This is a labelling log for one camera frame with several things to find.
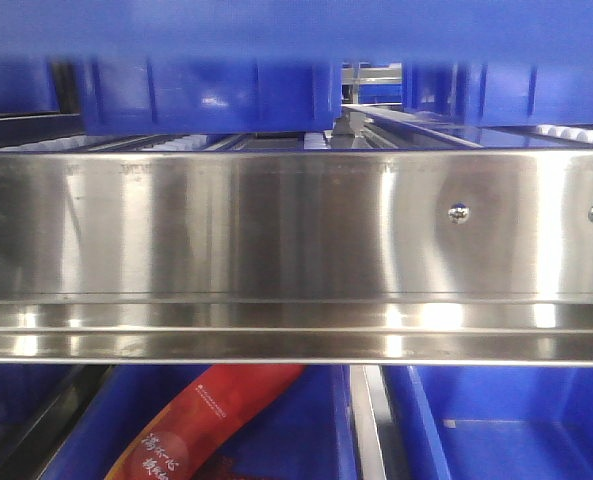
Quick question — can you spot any large blue plastic bin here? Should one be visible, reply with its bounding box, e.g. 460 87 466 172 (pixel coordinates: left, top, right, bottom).
0 1 593 67

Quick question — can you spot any blue bin with package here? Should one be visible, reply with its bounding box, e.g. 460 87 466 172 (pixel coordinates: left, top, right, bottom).
42 365 359 479

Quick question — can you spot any rear left blue bin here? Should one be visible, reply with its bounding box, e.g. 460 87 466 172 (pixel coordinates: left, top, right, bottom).
75 59 342 136

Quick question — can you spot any rear right blue bin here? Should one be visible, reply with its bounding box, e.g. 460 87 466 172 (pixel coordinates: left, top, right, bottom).
402 63 593 127

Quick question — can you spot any lower right blue bin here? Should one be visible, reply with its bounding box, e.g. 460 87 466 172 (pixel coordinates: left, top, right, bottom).
383 366 593 479

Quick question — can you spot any lower left blue bin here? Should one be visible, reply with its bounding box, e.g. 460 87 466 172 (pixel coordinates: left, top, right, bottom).
0 363 72 441

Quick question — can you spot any red snack package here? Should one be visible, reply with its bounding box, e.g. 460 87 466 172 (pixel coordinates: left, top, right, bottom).
106 364 305 479

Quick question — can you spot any steel shelf divider bar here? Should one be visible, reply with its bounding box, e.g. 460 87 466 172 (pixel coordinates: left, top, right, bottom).
350 365 410 480

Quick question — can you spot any right white roller track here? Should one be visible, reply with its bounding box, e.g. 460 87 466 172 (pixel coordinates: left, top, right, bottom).
535 124 593 145

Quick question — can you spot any black shelf divider bar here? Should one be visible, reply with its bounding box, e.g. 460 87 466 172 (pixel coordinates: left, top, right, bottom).
0 365 112 479

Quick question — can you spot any stainless steel shelf rail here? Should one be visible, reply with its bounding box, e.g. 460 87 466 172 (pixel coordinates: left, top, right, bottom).
0 149 593 366

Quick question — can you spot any left rail screw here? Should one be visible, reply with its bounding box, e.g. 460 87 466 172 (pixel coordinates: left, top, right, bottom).
447 202 471 225

